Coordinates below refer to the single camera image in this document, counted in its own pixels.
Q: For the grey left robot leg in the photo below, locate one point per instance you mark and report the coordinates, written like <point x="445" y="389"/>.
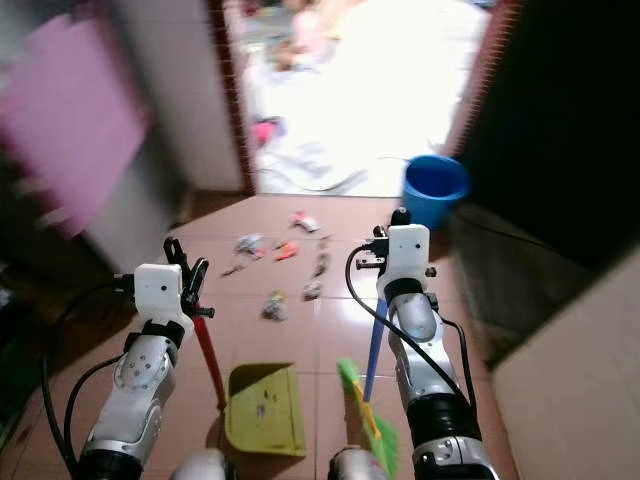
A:
<point x="205" y="466"/>

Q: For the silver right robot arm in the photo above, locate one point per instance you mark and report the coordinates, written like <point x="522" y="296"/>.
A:
<point x="420" y="330"/>

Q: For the pink foam mat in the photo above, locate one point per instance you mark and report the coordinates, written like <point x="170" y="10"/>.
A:
<point x="75" y="125"/>

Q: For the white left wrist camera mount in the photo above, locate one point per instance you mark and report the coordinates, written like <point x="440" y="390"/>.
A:
<point x="158" y="290"/>

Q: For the grey robot leg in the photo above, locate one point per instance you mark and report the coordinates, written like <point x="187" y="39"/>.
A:
<point x="205" y="466"/>
<point x="357" y="466"/>

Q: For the white and red wrapper scrap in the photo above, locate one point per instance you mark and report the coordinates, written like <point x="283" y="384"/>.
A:
<point x="303" y="220"/>

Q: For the grey crumpled wrapper scrap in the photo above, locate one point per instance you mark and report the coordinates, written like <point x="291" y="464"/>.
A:
<point x="248" y="243"/>

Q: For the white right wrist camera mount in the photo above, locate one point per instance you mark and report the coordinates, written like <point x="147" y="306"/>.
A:
<point x="408" y="252"/>

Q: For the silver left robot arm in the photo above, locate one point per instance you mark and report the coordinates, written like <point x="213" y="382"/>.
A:
<point x="140" y="375"/>

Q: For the orange red litter scrap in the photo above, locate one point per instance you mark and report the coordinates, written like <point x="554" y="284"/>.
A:
<point x="286" y="250"/>

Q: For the brown door frame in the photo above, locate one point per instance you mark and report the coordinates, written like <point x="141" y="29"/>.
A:
<point x="232" y="100"/>

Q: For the small grey litter scrap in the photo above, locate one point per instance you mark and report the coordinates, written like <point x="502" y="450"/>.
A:
<point x="311" y="290"/>

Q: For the dark slim litter scrap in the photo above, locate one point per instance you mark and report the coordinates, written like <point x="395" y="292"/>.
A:
<point x="321" y="262"/>

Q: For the blue plastic bucket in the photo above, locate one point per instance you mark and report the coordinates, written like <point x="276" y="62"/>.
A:
<point x="435" y="190"/>

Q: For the grey right robot leg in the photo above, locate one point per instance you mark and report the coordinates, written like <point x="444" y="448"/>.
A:
<point x="357" y="466"/>

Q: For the small pink object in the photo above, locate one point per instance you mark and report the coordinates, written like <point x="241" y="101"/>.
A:
<point x="265" y="131"/>

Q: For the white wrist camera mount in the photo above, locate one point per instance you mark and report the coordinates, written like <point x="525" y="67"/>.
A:
<point x="158" y="290"/>
<point x="408" y="252"/>

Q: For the grey yellow crumpled wrapper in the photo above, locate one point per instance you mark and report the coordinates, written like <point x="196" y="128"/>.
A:
<point x="275" y="305"/>

